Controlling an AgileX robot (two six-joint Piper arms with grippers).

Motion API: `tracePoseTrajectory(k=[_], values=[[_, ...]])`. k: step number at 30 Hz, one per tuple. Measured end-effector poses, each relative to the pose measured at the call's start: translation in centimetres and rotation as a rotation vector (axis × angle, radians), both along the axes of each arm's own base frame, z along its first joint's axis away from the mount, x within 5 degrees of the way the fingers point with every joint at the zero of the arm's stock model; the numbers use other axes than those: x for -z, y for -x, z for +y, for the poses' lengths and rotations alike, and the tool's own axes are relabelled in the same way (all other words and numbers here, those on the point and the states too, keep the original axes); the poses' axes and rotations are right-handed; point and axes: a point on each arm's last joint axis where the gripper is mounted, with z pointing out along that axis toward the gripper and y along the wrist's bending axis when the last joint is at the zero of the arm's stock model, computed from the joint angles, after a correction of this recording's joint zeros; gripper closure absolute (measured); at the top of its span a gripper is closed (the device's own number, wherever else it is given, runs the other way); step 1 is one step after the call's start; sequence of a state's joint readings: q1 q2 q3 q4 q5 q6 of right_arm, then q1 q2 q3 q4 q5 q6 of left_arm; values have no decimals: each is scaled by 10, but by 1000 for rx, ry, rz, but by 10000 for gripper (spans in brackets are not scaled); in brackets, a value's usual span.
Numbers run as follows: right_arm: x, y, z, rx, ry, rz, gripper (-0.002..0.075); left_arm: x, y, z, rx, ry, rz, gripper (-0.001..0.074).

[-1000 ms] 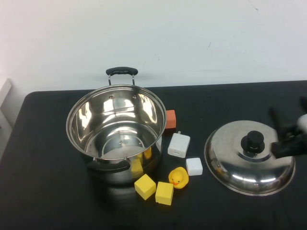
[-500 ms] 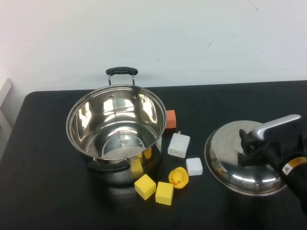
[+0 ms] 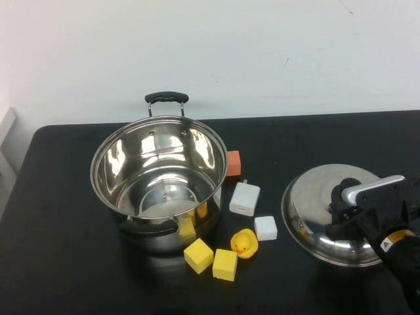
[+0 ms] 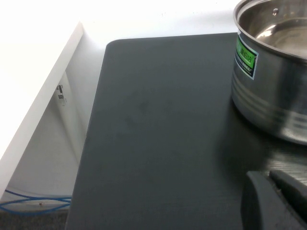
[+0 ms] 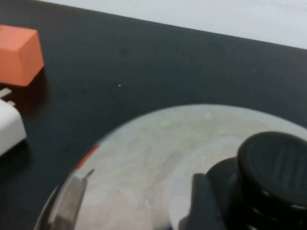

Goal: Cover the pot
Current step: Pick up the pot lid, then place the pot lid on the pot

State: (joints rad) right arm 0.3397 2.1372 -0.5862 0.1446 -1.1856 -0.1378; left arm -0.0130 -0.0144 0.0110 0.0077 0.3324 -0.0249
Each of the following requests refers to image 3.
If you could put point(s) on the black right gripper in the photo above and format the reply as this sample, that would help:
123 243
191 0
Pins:
387 206

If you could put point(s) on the stainless steel lid black knob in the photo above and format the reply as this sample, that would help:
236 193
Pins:
308 213

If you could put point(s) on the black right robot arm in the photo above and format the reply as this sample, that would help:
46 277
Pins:
403 259

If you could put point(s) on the white cube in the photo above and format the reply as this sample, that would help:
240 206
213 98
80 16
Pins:
265 228

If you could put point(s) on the white USB charger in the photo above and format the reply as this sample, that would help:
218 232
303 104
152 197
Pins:
244 198

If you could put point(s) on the yellow rubber duck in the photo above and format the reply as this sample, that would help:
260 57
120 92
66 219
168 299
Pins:
244 243

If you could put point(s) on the orange block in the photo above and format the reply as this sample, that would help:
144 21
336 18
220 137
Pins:
233 164

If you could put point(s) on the yellow cube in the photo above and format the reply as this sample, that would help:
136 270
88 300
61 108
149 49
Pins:
224 265
197 256

